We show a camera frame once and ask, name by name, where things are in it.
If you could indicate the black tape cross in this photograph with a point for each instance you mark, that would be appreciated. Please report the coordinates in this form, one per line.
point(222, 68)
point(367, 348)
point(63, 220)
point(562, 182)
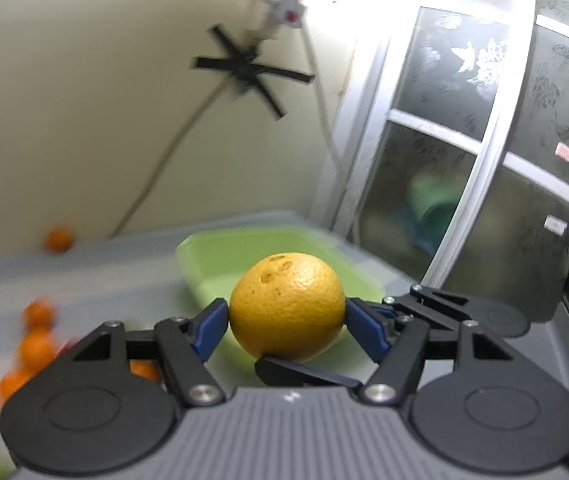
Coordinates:
point(244, 65)

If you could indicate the green object behind glass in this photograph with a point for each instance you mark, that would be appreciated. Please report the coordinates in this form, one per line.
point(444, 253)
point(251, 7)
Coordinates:
point(434, 200)

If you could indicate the green plastic basin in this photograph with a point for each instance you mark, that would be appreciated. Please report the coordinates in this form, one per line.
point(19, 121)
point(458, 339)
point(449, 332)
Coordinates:
point(224, 260)

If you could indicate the large orange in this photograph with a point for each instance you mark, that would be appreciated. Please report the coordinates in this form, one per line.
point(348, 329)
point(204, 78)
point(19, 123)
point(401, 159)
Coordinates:
point(284, 305)

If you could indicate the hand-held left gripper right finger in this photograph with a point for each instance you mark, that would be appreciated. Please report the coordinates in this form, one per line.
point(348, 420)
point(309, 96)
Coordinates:
point(367, 330)

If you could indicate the small orange tomato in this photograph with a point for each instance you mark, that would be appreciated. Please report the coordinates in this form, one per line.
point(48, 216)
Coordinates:
point(59, 240)

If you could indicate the white power strip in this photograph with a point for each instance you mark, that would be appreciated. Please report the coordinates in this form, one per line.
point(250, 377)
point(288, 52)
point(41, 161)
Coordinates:
point(277, 0)

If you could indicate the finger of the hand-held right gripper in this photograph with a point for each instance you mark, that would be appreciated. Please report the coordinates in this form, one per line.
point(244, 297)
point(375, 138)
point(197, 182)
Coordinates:
point(294, 374)
point(464, 310)

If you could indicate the frosted glass sliding door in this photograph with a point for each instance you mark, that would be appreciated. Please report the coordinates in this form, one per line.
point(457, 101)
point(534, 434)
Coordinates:
point(494, 110)

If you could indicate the blue striped cloth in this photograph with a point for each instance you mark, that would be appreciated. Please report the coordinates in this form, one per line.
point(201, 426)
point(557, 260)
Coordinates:
point(114, 280)

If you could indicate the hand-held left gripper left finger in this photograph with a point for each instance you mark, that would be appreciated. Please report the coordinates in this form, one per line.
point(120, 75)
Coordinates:
point(210, 327)

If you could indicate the white sticker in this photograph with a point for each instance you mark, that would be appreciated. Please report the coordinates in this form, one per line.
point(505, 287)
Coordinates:
point(555, 224)

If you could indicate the pink sticker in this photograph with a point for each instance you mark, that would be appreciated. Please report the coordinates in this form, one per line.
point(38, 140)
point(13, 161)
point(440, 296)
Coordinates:
point(564, 151)

